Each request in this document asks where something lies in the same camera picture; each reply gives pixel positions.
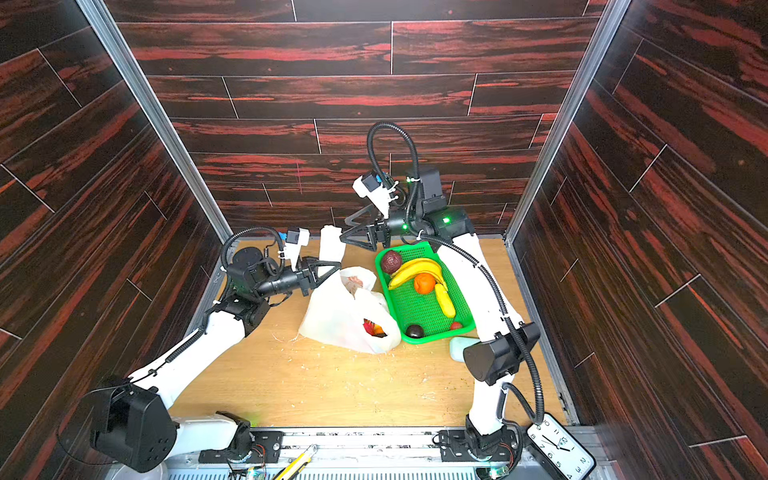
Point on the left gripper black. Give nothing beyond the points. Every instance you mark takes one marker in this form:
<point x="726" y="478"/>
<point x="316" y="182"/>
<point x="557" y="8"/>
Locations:
<point x="306" y="276"/>

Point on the pale blue object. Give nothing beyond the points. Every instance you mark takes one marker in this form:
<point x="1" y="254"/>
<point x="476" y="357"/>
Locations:
<point x="458" y="344"/>

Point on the black white clock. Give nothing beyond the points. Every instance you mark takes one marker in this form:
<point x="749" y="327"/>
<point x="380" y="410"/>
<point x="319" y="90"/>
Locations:
<point x="558" y="451"/>

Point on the dark purple fruit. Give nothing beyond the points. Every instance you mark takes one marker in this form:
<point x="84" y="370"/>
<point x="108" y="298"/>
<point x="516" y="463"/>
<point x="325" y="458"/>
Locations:
<point x="415" y="331"/>

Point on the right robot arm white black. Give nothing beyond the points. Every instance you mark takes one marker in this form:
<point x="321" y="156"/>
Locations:
<point x="506" y="341"/>

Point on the small yellow banana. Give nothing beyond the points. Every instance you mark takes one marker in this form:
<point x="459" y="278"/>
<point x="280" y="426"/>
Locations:
<point x="444" y="300"/>

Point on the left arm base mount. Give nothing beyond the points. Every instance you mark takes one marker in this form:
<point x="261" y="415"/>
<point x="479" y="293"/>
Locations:
<point x="258" y="447"/>

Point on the purple passion fruit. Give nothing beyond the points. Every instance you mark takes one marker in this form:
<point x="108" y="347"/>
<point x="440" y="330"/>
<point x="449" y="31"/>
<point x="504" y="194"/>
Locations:
<point x="391" y="262"/>

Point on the orange tangerine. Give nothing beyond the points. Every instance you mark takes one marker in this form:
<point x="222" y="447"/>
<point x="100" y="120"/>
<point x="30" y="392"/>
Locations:
<point x="424" y="283"/>

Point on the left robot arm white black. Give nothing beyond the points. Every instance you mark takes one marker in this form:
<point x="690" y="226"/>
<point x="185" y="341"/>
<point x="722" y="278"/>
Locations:
<point x="131" y="422"/>

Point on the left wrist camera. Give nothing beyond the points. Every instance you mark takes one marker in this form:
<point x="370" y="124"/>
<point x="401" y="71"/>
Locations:
<point x="293" y="241"/>

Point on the yellow banana bunch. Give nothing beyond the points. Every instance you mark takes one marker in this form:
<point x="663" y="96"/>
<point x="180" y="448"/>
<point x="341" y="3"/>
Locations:
<point x="411" y="269"/>

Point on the white plastic bag orange print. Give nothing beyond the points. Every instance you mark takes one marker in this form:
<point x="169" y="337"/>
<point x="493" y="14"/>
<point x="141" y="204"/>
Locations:
<point x="337" y="309"/>

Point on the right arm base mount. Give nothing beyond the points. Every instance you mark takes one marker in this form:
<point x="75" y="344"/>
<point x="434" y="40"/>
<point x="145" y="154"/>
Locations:
<point x="457" y="445"/>

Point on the yellow utility knife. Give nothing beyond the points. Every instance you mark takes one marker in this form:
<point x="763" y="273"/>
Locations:
<point x="294" y="468"/>

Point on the green plastic basket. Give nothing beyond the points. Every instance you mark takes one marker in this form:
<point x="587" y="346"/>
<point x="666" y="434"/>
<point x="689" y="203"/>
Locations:
<point x="409" y="307"/>

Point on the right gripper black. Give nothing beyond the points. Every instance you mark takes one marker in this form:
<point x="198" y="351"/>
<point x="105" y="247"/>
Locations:
<point x="377" y="231"/>

